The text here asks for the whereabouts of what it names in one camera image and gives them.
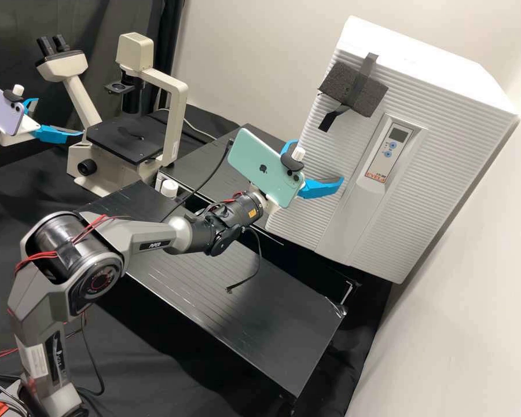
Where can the left wrist camera phone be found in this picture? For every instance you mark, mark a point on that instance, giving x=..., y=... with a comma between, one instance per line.
x=0, y=108

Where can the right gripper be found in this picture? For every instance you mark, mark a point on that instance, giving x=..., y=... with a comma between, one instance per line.
x=272, y=204

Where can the cream microscope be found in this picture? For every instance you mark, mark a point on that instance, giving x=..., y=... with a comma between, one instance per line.
x=173, y=108

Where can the right wrist camera phone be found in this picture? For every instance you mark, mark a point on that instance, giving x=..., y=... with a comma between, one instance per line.
x=260, y=165

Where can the white incubator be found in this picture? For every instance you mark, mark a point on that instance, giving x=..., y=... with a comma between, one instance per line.
x=417, y=56

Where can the white-capped bottle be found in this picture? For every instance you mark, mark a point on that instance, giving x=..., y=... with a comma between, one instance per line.
x=170, y=190

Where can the wrist camera phone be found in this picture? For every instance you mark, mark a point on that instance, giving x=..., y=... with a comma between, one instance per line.
x=260, y=165
x=0, y=108

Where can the black platform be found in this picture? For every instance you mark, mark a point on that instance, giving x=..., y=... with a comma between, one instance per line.
x=199, y=160
x=225, y=321

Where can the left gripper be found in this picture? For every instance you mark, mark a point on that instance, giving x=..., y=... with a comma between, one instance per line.
x=26, y=128

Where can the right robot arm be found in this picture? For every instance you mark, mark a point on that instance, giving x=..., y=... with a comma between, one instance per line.
x=143, y=236

